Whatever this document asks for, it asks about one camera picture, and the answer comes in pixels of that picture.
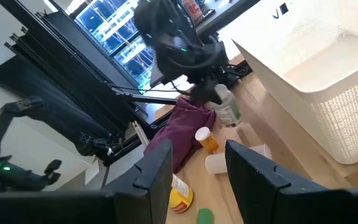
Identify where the green bandage pack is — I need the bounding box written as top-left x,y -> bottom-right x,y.
196,207 -> 214,224

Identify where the purple cloth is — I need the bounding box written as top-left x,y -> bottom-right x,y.
144,96 -> 216,174

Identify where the grey desk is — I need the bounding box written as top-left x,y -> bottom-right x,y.
194,0 -> 260,35

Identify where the white strip on frame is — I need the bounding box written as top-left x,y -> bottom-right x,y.
131,120 -> 150,149

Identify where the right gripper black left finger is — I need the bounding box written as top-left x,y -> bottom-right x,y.
0,139 -> 173,224

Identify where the black aluminium table frame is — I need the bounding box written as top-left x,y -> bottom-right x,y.
0,0 -> 180,169

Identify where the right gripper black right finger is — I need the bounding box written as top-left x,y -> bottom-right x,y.
224,139 -> 358,224

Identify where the printed white canister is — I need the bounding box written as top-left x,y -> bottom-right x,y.
181,0 -> 204,22

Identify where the clear sanitizer bottle green label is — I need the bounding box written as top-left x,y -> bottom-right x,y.
209,83 -> 242,128

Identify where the white jar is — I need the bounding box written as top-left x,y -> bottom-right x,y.
195,126 -> 219,155

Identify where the white perforated plastic basket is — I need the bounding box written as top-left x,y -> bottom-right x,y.
218,0 -> 358,165

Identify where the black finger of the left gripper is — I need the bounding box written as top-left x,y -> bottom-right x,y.
208,81 -> 224,105
188,81 -> 210,103

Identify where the white plastic cup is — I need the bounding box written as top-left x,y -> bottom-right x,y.
205,144 -> 273,175

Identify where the yellow fish oil bottle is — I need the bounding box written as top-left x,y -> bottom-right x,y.
168,173 -> 195,214

